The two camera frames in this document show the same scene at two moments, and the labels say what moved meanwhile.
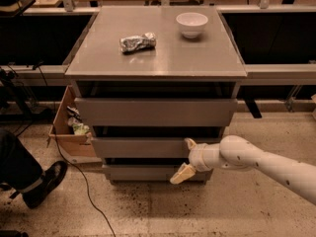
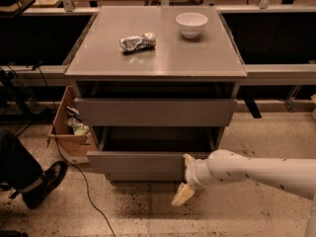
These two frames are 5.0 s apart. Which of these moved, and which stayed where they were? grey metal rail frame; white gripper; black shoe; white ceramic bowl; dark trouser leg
Moved: white gripper
Stayed: white ceramic bowl; black shoe; grey metal rail frame; dark trouser leg
